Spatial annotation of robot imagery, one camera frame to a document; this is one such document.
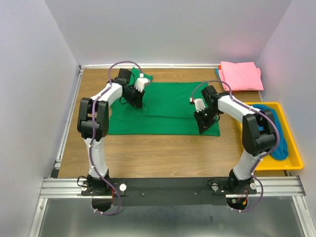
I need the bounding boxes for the pink folded t shirt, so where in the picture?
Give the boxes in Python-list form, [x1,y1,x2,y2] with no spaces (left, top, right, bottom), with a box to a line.
[218,61,264,91]

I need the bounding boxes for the blue crumpled t shirt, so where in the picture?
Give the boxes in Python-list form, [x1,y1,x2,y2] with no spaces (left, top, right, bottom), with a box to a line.
[252,104,288,161]

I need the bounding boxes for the purple cable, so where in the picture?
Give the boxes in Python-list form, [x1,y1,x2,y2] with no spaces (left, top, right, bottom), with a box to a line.
[189,80,281,213]
[88,60,145,215]

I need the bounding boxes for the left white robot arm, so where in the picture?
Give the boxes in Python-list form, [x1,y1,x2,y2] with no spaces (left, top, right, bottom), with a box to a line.
[77,69,151,195]

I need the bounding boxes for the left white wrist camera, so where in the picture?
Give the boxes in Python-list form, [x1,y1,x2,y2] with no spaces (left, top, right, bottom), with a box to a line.
[134,73,151,93]

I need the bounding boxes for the green t shirt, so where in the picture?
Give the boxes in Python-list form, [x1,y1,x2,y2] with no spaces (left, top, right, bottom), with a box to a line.
[107,67,221,137]

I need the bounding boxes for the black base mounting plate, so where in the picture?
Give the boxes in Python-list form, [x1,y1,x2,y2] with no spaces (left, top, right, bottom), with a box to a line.
[77,176,257,213]

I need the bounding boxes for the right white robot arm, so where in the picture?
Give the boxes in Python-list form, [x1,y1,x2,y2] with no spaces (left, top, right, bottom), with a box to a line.
[189,85,280,194]

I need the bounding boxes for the aluminium frame rail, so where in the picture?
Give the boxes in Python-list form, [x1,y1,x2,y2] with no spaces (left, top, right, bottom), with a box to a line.
[30,68,316,237]

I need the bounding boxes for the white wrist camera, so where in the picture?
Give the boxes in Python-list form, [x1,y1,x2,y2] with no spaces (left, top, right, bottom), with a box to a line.
[189,97,206,113]
[134,73,151,93]

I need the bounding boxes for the teal folded t shirt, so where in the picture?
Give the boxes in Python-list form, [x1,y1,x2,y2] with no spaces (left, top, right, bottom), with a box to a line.
[215,68,225,87]

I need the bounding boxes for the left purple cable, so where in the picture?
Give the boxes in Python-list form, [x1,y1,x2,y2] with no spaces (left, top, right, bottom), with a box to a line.
[88,60,145,215]

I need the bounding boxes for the yellow plastic bin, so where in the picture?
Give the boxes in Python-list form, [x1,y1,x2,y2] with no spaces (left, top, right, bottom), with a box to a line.
[246,102,304,171]

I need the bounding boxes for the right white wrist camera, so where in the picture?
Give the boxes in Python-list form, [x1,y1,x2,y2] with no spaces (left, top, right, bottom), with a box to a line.
[189,97,206,113]

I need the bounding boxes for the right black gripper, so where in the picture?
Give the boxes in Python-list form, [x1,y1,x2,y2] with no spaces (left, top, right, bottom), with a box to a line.
[193,107,219,134]

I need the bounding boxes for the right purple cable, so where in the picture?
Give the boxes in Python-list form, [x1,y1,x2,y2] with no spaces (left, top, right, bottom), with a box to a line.
[189,80,281,213]

